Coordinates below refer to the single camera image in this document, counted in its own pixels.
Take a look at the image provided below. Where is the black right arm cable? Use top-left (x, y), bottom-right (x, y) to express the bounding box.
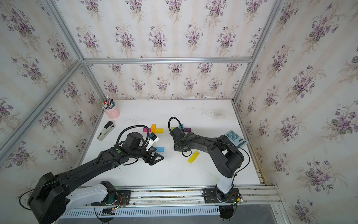
top-left (167, 117), bottom-right (185, 135)

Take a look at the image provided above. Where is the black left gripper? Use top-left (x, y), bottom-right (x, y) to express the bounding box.
top-left (129, 146), bottom-right (165, 166)

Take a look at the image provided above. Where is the pink metal pen bucket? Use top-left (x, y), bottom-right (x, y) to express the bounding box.
top-left (104, 107), bottom-right (120, 120)

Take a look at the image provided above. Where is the black and white stapler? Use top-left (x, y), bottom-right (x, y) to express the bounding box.
top-left (97, 121), bottom-right (115, 141)

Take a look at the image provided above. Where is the light blue calculator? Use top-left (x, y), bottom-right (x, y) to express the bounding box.
top-left (224, 130), bottom-right (248, 148)

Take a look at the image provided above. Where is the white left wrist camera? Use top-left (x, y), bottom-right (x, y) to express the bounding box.
top-left (145, 133), bottom-right (159, 151)

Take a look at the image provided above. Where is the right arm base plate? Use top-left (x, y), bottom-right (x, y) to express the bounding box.
top-left (201, 188), bottom-right (243, 204)

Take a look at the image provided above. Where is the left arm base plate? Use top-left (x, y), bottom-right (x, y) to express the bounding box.
top-left (91, 190), bottom-right (132, 207)

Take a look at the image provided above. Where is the lemon yellow block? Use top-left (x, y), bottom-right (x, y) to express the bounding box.
top-left (188, 151), bottom-right (200, 164)

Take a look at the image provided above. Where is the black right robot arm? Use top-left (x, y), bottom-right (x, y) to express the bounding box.
top-left (169, 127), bottom-right (245, 194)

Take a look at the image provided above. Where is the aluminium front rail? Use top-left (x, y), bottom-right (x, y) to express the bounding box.
top-left (48, 186), bottom-right (283, 210)

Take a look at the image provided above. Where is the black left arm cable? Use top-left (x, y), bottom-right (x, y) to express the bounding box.
top-left (115, 125), bottom-right (150, 146)

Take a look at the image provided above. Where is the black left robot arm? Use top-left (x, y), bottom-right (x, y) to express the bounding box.
top-left (27, 132), bottom-right (164, 224)

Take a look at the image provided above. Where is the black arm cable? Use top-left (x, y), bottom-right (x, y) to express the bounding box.
top-left (167, 117), bottom-right (185, 135)
top-left (115, 125), bottom-right (150, 146)

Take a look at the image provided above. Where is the light blue wooden block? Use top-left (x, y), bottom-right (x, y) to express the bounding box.
top-left (156, 147), bottom-right (165, 152)

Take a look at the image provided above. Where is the orange-yellow wooden block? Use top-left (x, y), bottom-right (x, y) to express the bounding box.
top-left (151, 124), bottom-right (156, 133)

